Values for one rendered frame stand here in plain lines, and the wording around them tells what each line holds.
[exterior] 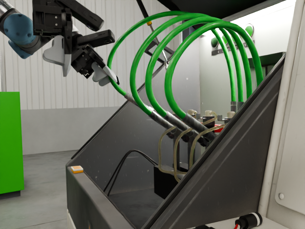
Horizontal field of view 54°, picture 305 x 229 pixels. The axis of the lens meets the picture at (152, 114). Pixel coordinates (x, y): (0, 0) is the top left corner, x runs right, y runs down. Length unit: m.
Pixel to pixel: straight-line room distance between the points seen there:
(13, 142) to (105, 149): 2.99
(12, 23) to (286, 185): 0.74
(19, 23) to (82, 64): 0.20
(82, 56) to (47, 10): 0.25
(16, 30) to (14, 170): 3.30
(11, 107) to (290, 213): 3.71
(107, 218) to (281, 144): 0.34
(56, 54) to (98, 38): 0.26
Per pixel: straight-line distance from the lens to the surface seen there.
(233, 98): 0.94
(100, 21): 0.76
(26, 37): 0.88
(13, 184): 4.13
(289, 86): 0.55
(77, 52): 0.94
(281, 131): 0.54
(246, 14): 1.01
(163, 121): 0.72
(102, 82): 0.95
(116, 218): 0.60
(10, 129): 4.01
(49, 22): 0.73
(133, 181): 1.16
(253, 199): 0.55
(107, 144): 1.10
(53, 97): 7.32
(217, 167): 0.49
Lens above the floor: 1.17
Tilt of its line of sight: 3 degrees down
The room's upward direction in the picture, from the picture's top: 1 degrees counter-clockwise
